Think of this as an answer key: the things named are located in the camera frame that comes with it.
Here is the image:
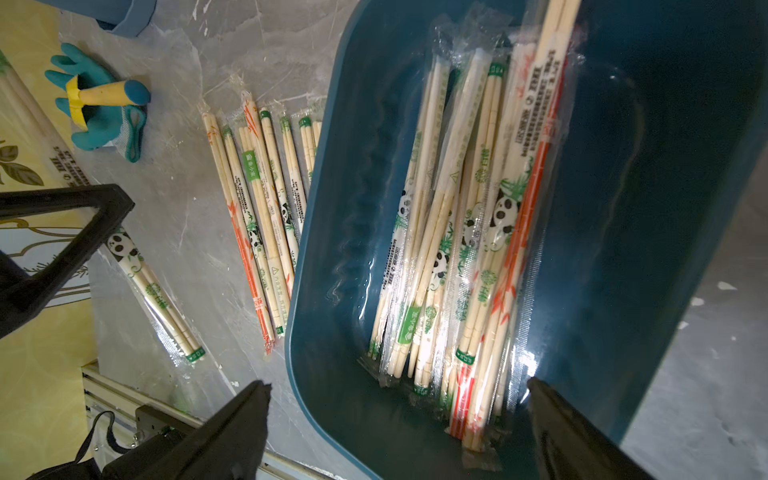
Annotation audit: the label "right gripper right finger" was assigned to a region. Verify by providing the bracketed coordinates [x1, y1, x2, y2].
[527, 377, 651, 479]

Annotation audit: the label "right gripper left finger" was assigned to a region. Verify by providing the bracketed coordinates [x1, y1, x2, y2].
[141, 380, 272, 479]

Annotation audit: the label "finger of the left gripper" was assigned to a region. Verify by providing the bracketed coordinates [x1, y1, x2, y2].
[0, 183, 137, 341]

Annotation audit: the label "red striped chopsticks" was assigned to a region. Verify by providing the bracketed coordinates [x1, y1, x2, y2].
[197, 100, 275, 355]

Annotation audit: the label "green tip chopsticks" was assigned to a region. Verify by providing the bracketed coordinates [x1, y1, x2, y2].
[297, 109, 317, 192]

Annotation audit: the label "teal plastic storage box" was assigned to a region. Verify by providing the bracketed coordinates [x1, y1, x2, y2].
[286, 1, 767, 479]

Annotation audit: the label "green panda chopsticks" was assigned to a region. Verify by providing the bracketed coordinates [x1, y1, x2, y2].
[221, 124, 284, 343]

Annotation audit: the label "green bamboo chopsticks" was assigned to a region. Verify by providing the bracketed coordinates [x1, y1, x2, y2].
[239, 90, 294, 335]

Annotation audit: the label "green label chopsticks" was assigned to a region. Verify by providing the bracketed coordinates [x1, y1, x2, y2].
[258, 108, 299, 267]

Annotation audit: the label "bamboo print chopsticks in box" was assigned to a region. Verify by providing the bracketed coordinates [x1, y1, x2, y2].
[379, 3, 511, 386]

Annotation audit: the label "green garden glove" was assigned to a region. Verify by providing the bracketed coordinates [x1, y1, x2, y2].
[45, 43, 147, 163]

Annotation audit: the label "yellow hand trowel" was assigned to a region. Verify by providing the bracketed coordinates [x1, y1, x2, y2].
[65, 76, 151, 130]

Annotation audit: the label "potted green plant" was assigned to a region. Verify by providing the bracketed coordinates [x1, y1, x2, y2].
[39, 0, 157, 38]

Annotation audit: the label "aluminium front rail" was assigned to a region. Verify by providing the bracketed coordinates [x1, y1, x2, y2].
[81, 361, 332, 479]

